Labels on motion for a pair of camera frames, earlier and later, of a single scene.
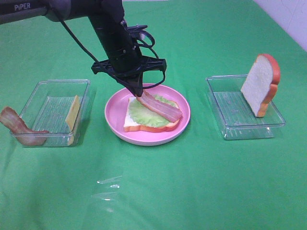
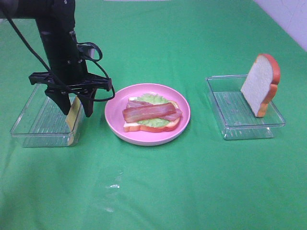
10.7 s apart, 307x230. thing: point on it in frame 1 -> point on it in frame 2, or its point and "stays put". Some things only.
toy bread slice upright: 260,86 stays put
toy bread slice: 129,125 stays put
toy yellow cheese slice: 72,117 stays put
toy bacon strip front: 12,120 -> 131,114
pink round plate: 115,113 stays put
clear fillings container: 49,105 stays put
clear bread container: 235,118 stays put
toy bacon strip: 171,111 -> 176,116
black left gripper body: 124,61 -> 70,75
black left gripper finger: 134,85 -> 62,98
